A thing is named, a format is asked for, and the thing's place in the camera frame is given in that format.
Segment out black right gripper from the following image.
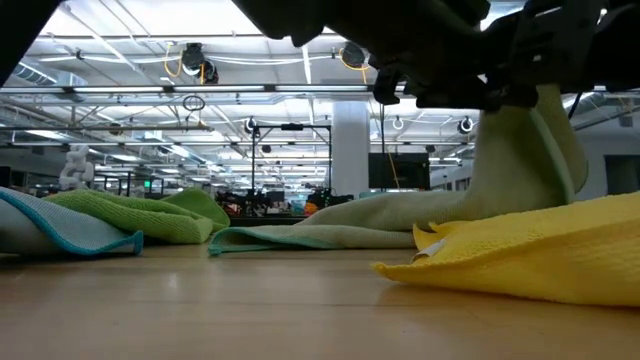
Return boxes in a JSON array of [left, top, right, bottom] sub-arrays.
[[486, 0, 607, 112]]

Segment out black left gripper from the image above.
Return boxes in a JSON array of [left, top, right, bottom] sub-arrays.
[[368, 28, 502, 110]]

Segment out pale green teal-edged towel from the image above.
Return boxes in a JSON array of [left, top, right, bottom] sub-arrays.
[[207, 83, 590, 258]]

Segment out yellow microfiber towel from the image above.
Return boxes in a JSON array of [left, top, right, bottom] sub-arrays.
[[371, 191, 640, 308]]

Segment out bright green microfiber towel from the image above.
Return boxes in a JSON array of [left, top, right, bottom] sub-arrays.
[[44, 186, 232, 246]]

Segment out black monitor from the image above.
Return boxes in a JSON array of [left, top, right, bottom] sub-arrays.
[[367, 152, 432, 192]]

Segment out white pillar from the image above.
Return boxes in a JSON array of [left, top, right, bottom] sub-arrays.
[[331, 101, 372, 199]]

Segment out dark door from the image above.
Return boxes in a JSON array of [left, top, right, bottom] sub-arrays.
[[603, 155, 640, 195]]

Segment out black background robot arms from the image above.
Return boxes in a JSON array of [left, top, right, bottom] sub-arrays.
[[214, 187, 354, 219]]

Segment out long strip light fixture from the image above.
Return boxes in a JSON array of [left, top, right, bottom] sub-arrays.
[[0, 83, 407, 101]]

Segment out white robot figure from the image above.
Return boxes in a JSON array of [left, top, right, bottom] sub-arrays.
[[58, 145, 96, 193]]

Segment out light blue teal-edged towel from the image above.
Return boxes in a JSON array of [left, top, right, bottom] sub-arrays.
[[0, 186, 145, 258]]

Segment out black hanging cable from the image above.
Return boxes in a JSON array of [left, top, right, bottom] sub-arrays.
[[379, 102, 388, 156]]

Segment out black background rig frame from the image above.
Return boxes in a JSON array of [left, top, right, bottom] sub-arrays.
[[250, 123, 333, 195]]

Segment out black cable loop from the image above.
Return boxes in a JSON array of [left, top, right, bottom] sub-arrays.
[[181, 94, 207, 114]]

